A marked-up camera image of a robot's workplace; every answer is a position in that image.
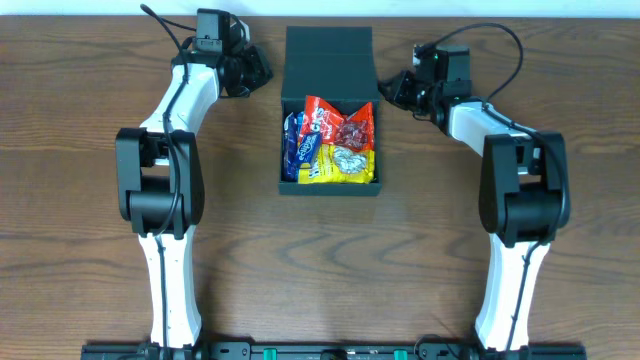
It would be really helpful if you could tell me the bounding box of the yellow sunflower seed bag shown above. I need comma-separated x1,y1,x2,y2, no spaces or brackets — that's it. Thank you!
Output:
297,144,375,185

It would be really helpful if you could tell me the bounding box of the black right camera cable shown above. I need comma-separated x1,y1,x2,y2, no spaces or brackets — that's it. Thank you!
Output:
417,22,571,360

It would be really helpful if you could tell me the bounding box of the blue Oreo cookie pack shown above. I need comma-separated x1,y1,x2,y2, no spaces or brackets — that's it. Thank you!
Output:
282,112,304,182

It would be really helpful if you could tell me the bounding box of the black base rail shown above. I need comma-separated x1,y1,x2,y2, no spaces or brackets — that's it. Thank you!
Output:
80,340,587,360

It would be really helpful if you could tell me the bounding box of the blue Eclipse mints box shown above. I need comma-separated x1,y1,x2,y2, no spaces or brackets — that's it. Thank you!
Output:
294,132,322,169

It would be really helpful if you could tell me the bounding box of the black gift box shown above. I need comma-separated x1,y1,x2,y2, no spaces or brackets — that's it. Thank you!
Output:
278,26,381,196

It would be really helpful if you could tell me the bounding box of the red Hacks candy bag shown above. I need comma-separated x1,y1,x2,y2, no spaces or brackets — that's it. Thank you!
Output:
298,96,375,152

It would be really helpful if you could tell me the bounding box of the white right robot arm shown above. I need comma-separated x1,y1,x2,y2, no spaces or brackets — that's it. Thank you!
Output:
379,44,570,359

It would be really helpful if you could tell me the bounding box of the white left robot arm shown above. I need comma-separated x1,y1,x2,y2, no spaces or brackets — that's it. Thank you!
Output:
115,45,273,357

